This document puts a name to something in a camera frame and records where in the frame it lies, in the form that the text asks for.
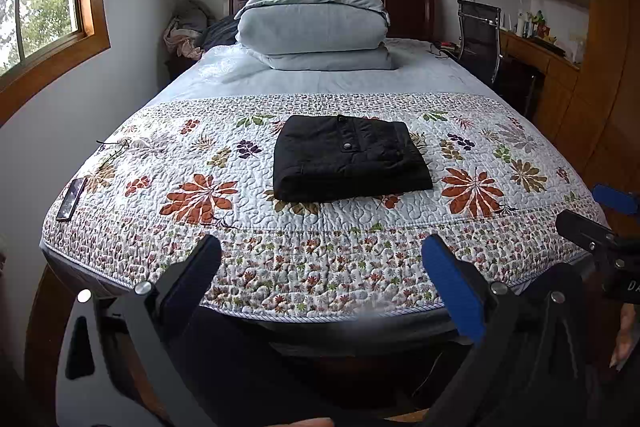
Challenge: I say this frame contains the black smartphone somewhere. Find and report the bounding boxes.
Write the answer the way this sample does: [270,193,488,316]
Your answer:
[56,177,87,222]

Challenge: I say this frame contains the pile of clothes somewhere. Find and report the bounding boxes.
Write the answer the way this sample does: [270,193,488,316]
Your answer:
[164,0,216,58]

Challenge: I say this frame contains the wooden bed frame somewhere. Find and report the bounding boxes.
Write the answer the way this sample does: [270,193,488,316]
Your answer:
[25,257,476,427]

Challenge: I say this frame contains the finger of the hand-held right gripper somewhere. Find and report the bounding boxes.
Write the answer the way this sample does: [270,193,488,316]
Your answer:
[592,184,640,216]
[556,209,622,259]

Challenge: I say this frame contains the black office chair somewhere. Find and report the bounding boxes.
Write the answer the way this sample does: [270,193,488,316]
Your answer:
[456,0,502,86]

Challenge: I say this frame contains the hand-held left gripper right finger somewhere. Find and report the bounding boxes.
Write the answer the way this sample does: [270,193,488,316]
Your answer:
[421,234,592,427]

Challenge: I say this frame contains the dark wooden headboard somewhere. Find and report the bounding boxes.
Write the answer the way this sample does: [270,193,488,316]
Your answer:
[222,0,435,42]

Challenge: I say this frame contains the folded grey duvet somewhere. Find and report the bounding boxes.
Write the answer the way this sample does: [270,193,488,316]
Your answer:
[235,0,391,56]

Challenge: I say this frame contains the dark blue cloth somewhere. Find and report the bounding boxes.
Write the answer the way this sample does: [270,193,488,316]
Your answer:
[200,16,242,50]

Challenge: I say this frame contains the floral quilt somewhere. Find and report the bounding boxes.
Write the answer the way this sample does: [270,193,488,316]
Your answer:
[41,93,608,319]

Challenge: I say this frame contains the black pants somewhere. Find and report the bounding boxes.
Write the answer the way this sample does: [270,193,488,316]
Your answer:
[273,114,434,202]

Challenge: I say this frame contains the person's right hand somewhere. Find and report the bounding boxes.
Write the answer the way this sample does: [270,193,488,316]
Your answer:
[609,302,640,373]

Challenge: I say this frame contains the green toy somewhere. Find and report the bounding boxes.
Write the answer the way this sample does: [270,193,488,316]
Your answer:
[532,9,551,38]

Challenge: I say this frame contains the dark wooden nightstand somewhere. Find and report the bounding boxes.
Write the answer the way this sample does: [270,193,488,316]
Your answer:
[165,54,197,84]

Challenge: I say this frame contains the black cord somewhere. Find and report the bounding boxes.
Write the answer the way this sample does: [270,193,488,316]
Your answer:
[95,137,151,158]

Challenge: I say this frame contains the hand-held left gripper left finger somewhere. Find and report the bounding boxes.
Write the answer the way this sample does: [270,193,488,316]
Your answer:
[55,234,223,427]

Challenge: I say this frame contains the grey pillow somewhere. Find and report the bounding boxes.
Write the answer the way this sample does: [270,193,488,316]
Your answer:
[250,46,394,72]

